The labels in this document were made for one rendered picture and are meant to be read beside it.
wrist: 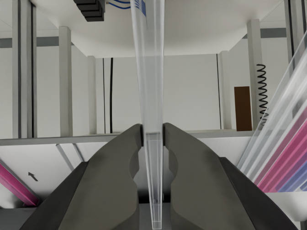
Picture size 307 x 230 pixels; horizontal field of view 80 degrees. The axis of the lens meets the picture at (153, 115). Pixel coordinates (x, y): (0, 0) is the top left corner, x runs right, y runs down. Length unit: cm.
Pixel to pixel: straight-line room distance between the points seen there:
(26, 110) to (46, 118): 165
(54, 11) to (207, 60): 167
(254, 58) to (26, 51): 68
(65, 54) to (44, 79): 158
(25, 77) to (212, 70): 179
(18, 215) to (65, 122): 33
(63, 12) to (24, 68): 21
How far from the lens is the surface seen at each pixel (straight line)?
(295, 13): 66
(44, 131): 223
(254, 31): 76
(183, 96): 196
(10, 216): 44
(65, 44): 73
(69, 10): 67
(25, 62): 59
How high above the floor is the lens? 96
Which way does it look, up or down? 3 degrees down
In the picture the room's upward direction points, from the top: 178 degrees clockwise
